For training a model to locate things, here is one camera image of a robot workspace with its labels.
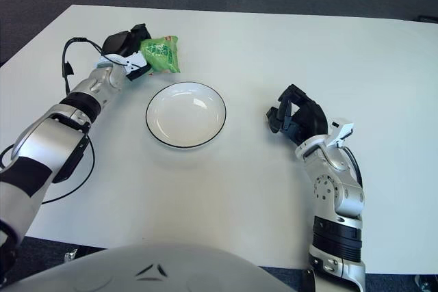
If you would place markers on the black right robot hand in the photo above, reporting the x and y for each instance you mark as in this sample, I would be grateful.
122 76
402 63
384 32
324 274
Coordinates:
311 116

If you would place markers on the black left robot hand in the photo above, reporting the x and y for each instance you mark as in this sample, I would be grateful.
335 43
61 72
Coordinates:
118 44

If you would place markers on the green snack chip bag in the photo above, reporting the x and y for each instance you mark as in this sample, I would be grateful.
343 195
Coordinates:
161 54

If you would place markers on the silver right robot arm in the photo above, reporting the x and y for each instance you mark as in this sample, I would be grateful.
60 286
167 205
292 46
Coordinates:
338 199

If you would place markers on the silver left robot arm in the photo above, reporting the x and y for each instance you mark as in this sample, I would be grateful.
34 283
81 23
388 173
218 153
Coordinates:
48 138

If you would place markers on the white plate black rim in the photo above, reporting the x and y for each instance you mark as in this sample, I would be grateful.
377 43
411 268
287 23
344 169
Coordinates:
186 116

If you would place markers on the grey caster wheel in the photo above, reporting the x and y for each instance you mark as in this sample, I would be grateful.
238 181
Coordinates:
424 283

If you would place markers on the grey robot torso shell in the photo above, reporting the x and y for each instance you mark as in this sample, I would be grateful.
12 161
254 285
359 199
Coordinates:
154 268

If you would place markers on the small metal floor bracket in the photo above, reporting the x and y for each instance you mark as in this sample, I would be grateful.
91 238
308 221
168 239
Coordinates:
70 256

